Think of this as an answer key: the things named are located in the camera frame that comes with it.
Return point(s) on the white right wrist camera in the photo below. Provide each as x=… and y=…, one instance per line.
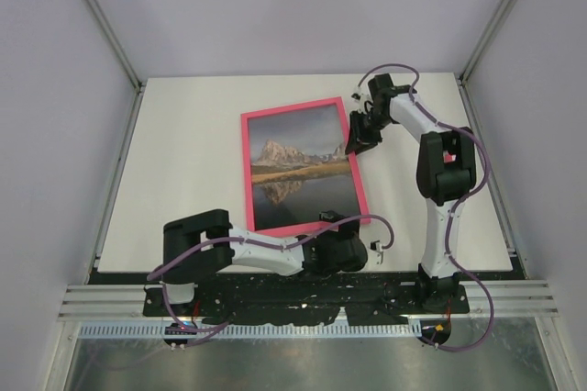
x=359, y=96

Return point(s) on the aluminium corner post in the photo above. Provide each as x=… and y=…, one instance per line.
x=99, y=16
x=497, y=19

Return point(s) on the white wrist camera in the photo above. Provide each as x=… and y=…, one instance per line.
x=359, y=96
x=378, y=251

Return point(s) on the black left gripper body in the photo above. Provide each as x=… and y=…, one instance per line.
x=348, y=230

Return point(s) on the left aluminium corner post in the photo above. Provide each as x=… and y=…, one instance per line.
x=99, y=16

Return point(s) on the mountain landscape photo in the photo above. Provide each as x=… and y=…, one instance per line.
x=298, y=166

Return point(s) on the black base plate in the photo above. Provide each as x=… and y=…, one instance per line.
x=374, y=298

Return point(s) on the white slotted cable duct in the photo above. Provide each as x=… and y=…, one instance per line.
x=163, y=329

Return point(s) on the pink picture frame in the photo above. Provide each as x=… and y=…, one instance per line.
x=247, y=170

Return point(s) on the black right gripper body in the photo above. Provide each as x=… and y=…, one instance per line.
x=369, y=123

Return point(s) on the right aluminium corner post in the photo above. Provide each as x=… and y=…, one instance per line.
x=497, y=19

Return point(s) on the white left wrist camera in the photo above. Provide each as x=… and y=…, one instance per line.
x=378, y=251

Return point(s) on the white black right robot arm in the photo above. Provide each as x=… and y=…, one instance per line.
x=445, y=173

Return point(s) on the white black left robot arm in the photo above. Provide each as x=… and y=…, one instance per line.
x=199, y=246

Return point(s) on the aluminium front rail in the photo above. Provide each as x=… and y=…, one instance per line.
x=511, y=299

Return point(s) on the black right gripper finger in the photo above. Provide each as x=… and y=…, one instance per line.
x=353, y=143
x=363, y=146

